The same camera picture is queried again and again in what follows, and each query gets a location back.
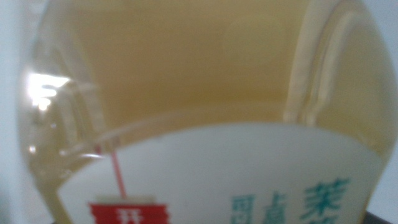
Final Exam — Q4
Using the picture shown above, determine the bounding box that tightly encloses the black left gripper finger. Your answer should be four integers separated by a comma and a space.
362, 210, 396, 224

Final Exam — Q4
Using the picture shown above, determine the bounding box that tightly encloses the yellow tea bottle green label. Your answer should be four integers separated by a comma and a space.
18, 0, 389, 224

